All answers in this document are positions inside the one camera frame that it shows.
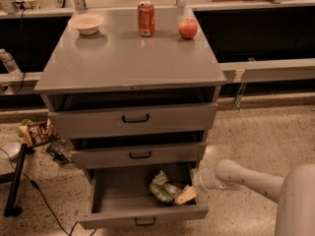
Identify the metal clamp bracket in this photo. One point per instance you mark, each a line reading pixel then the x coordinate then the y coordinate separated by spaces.
pixel 238 76

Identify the red apple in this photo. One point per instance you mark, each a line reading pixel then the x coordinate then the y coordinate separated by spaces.
pixel 187 28

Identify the orange soda can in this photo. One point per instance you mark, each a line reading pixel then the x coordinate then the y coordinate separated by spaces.
pixel 146 18

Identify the bottom grey drawer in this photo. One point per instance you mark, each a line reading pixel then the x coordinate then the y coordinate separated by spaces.
pixel 121 197

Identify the dark snack bag on floor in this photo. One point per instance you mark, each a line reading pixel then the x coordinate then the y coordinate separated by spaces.
pixel 59 152

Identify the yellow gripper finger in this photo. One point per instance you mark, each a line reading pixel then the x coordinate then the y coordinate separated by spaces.
pixel 189 193

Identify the brown snack bag on floor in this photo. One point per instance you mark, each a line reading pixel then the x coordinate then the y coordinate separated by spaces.
pixel 37 133

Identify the middle grey drawer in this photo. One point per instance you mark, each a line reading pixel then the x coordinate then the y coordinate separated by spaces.
pixel 141 155

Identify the top grey drawer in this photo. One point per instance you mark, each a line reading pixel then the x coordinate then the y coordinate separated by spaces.
pixel 114 122

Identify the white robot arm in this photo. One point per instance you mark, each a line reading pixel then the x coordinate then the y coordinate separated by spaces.
pixel 294 194

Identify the green jalapeno chip bag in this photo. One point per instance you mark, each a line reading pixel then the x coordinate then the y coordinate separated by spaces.
pixel 165 192

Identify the beige paper bowl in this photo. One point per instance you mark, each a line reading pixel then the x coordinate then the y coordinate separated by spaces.
pixel 87 23

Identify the grey drawer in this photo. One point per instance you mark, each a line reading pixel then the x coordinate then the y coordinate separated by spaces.
pixel 121 197
pixel 141 155
pixel 114 122

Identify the black stand leg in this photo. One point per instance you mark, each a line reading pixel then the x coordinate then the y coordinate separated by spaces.
pixel 11 209

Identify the grey drawer cabinet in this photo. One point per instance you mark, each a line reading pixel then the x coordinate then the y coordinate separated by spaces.
pixel 118 68

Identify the clear plastic water bottle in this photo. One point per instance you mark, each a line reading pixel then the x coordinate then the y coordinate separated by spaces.
pixel 10 64

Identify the white bowl on floor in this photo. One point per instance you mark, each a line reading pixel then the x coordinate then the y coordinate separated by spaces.
pixel 10 150

